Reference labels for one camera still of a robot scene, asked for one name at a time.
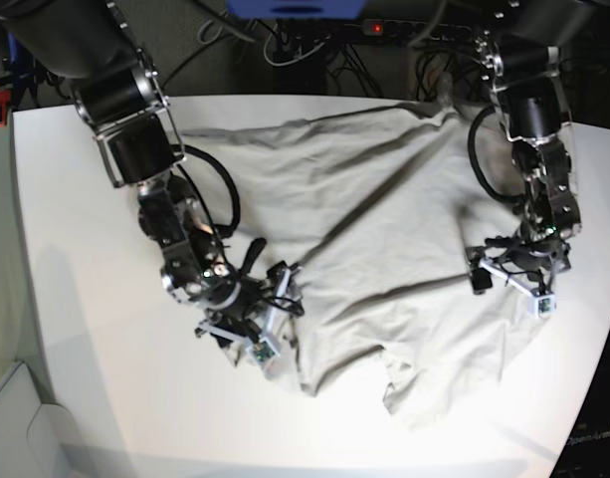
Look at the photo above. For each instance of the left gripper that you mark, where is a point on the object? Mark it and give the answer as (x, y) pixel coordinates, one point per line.
(529, 266)

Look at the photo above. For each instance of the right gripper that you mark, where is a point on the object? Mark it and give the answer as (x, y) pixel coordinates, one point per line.
(249, 315)

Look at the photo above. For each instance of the grey t-shirt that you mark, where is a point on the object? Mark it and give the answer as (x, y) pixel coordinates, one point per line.
(378, 207)

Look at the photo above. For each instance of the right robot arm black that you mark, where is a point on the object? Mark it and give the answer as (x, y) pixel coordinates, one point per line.
(116, 92)

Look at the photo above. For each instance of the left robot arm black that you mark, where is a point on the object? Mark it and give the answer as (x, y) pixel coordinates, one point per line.
(518, 44)

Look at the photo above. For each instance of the black power strip red light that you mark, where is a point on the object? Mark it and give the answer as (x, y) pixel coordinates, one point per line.
(404, 31)

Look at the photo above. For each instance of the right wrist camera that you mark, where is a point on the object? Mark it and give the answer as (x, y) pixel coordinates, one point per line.
(264, 352)

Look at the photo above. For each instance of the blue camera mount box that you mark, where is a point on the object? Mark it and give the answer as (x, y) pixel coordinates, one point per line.
(296, 9)

